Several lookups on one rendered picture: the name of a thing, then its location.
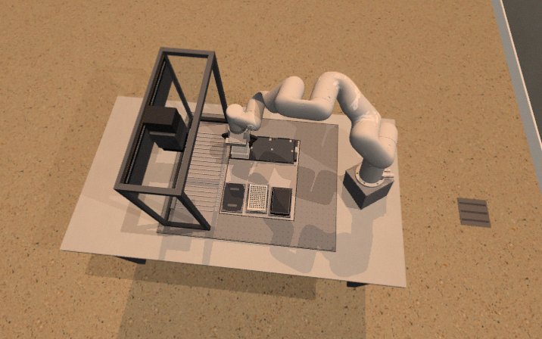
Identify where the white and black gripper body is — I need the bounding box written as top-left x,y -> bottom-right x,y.
228,126 -> 251,142

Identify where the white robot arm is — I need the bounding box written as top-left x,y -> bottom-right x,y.
226,71 -> 398,188

